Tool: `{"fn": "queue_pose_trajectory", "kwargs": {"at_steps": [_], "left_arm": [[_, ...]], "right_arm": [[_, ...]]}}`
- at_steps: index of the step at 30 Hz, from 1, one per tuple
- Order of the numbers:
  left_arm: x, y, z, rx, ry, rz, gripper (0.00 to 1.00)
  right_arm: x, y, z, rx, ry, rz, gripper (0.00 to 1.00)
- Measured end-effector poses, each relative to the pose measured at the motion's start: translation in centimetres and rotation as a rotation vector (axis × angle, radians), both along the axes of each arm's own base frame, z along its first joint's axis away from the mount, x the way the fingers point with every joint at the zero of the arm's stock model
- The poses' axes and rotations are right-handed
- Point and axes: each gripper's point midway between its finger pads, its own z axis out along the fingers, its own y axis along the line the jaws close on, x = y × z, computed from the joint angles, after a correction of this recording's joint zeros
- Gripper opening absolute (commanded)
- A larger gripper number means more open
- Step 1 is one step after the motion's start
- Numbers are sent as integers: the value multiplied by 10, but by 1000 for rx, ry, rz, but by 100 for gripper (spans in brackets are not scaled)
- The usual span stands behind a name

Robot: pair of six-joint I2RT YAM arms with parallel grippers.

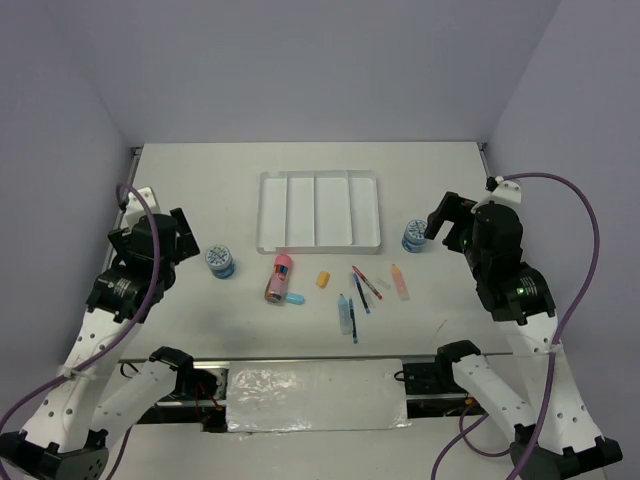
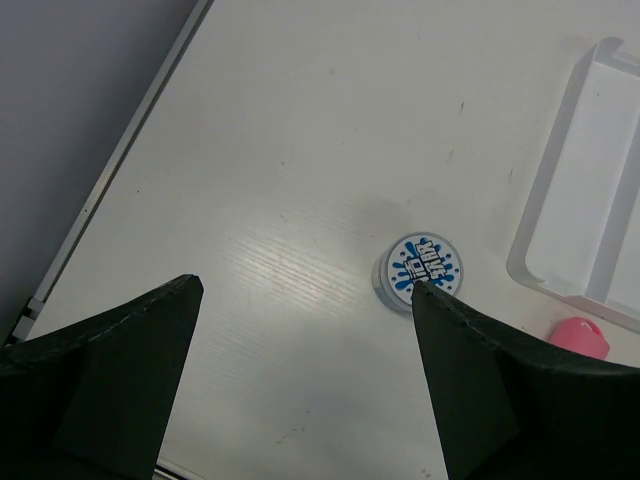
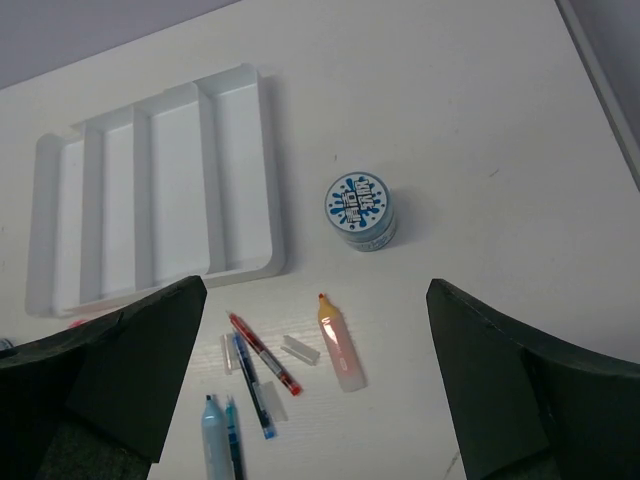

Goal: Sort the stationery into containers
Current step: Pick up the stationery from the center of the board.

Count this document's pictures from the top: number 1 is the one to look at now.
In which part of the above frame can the blue jar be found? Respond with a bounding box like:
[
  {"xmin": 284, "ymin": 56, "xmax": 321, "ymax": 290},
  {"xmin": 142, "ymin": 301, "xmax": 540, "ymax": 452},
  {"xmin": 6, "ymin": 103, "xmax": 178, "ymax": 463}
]
[
  {"xmin": 205, "ymin": 244, "xmax": 235, "ymax": 279},
  {"xmin": 401, "ymin": 219, "xmax": 427, "ymax": 253}
]

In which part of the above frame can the orange highlighter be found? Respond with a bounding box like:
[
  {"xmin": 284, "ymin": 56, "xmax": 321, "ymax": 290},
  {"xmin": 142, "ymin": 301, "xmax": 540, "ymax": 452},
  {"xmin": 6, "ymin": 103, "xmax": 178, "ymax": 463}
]
[{"xmin": 391, "ymin": 264, "xmax": 410, "ymax": 301}]

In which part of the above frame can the pink tube of markers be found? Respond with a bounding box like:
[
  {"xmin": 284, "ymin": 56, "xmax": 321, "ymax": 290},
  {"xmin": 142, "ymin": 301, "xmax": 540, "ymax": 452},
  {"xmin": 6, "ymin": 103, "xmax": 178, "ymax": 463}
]
[{"xmin": 264, "ymin": 254, "xmax": 293, "ymax": 304}]

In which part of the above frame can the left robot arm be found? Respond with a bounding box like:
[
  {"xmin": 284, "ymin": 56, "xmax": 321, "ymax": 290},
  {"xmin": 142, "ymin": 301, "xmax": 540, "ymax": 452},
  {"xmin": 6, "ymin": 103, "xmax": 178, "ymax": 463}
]
[{"xmin": 1, "ymin": 208, "xmax": 199, "ymax": 479}]

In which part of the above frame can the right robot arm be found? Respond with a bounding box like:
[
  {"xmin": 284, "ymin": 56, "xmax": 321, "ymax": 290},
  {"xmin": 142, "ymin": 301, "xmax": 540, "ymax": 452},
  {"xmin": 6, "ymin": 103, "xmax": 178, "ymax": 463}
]
[{"xmin": 425, "ymin": 192, "xmax": 623, "ymax": 479}]

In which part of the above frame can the clear pen cap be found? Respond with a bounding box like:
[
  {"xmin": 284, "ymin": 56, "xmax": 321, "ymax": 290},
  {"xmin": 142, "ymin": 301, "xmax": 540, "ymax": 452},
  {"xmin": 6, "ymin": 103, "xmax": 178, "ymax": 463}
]
[{"xmin": 376, "ymin": 277, "xmax": 391, "ymax": 290}]

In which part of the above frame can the red pen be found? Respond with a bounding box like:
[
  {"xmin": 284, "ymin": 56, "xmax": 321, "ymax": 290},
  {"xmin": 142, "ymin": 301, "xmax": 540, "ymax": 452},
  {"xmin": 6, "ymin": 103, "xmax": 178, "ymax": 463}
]
[{"xmin": 352, "ymin": 265, "xmax": 383, "ymax": 300}]

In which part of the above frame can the dark blue pen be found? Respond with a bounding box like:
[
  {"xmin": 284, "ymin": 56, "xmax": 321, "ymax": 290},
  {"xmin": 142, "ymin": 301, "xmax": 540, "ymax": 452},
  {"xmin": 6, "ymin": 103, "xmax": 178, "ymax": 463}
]
[{"xmin": 352, "ymin": 272, "xmax": 371, "ymax": 314}]

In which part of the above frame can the blue highlighter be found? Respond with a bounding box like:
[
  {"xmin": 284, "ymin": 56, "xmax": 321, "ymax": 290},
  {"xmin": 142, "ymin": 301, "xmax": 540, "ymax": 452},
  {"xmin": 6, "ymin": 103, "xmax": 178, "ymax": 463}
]
[{"xmin": 337, "ymin": 294, "xmax": 352, "ymax": 335}]

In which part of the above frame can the teal pen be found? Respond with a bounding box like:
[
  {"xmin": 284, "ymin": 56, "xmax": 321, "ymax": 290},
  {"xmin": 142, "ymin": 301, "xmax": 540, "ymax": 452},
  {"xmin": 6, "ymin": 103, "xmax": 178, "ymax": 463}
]
[{"xmin": 348, "ymin": 297, "xmax": 358, "ymax": 344}]

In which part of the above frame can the white divided organizer tray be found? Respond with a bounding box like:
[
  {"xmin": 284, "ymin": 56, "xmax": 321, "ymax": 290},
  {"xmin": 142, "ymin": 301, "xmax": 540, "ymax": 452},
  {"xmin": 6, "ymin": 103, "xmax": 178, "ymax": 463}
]
[{"xmin": 256, "ymin": 170, "xmax": 382, "ymax": 255}]

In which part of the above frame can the blue highlighter cap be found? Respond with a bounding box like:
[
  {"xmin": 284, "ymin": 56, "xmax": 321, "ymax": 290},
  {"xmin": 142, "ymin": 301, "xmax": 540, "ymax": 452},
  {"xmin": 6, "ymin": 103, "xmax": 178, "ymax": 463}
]
[{"xmin": 285, "ymin": 292, "xmax": 305, "ymax": 305}]

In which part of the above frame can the orange highlighter cap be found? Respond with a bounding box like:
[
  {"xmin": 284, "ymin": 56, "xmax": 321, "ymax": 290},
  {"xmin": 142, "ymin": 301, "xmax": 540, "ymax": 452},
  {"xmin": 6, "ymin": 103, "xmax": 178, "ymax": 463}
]
[{"xmin": 316, "ymin": 271, "xmax": 330, "ymax": 289}]

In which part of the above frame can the silver foil tape patch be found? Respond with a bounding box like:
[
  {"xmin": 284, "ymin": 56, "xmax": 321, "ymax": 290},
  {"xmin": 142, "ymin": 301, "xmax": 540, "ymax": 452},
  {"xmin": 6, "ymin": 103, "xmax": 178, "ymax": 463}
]
[{"xmin": 226, "ymin": 359, "xmax": 411, "ymax": 433}]

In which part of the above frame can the right camera mount white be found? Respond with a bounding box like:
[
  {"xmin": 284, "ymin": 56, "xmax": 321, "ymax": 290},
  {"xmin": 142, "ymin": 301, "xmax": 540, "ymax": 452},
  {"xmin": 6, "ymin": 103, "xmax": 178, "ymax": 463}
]
[{"xmin": 486, "ymin": 176, "xmax": 522, "ymax": 205}]

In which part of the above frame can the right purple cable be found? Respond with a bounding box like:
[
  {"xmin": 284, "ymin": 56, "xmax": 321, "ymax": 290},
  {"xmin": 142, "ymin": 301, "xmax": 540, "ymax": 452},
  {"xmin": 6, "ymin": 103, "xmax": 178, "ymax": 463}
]
[{"xmin": 430, "ymin": 171, "xmax": 600, "ymax": 480}]

